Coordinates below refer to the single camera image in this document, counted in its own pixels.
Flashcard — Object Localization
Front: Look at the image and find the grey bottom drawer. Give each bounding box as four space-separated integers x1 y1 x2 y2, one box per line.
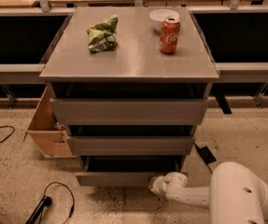
76 155 185 187

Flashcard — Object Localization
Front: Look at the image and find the grey drawer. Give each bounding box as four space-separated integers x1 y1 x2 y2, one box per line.
76 155 185 187
50 98 207 126
67 125 194 156

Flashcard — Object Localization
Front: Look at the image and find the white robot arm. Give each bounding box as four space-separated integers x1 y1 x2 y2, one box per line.
148 161 268 224

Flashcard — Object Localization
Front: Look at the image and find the grey middle drawer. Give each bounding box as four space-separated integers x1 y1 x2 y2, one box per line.
67 125 194 156

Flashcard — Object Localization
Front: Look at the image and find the grey drawer cabinet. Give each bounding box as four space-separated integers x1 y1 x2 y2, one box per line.
39 6 219 173

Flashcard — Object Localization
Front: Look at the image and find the grey top drawer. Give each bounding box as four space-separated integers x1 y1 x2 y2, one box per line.
50 98 207 126

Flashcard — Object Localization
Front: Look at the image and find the cardboard box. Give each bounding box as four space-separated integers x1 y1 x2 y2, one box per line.
26 89 73 158

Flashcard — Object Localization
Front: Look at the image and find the green chip bag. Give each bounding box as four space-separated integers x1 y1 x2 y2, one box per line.
87 15 119 52

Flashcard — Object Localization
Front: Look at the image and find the orange soda can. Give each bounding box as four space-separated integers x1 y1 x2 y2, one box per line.
160 16 180 54

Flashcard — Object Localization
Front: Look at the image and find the white bowl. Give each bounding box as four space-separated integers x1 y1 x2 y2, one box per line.
149 8 179 33

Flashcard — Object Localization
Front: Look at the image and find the black power adapter with cable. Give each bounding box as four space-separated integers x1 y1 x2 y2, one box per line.
195 145 217 173

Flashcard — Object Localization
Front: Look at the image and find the black cable with plug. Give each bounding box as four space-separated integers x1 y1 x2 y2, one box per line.
24 181 76 224

